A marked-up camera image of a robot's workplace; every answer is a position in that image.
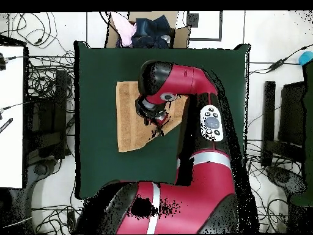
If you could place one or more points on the orange-brown terry towel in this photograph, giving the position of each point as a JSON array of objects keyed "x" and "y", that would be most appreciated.
[{"x": 129, "y": 122}]

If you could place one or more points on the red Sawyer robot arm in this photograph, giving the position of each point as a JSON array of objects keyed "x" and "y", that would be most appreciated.
[{"x": 195, "y": 191}]

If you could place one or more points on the dark green table cloth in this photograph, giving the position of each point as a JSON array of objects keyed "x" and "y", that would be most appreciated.
[{"x": 110, "y": 166}]

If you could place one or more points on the brown cardboard box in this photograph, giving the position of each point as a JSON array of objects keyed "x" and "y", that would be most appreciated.
[{"x": 181, "y": 36}]

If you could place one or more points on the dark blue jeans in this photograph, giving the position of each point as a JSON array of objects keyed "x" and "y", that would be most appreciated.
[{"x": 151, "y": 31}]

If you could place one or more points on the pink garment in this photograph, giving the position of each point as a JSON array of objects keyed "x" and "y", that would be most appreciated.
[{"x": 126, "y": 31}]

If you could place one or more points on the black equipment stand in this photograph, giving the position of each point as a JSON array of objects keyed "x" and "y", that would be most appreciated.
[
  {"x": 51, "y": 122},
  {"x": 292, "y": 115}
]

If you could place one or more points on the black power strip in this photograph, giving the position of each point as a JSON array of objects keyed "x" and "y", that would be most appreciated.
[{"x": 71, "y": 221}]

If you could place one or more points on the dark green fabric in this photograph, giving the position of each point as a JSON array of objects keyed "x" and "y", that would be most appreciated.
[{"x": 309, "y": 122}]

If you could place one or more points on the white desk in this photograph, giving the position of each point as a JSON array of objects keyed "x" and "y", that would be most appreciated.
[{"x": 11, "y": 122}]

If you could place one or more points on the light blue round object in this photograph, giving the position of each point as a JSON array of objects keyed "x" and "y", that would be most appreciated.
[{"x": 307, "y": 58}]

